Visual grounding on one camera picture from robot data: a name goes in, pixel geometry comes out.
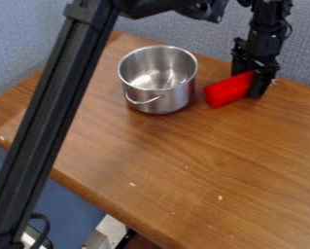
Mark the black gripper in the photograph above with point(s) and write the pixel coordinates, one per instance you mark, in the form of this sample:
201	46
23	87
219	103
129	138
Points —
256	53

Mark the red block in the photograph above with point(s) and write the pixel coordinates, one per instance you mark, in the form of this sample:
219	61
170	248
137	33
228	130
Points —
228	90

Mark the metal pot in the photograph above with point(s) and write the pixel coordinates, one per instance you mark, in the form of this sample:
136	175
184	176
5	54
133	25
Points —
158	77

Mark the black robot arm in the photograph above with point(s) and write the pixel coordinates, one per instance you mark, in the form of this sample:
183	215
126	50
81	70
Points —
69	72

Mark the white device under table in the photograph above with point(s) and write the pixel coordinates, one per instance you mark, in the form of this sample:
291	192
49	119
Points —
29	239

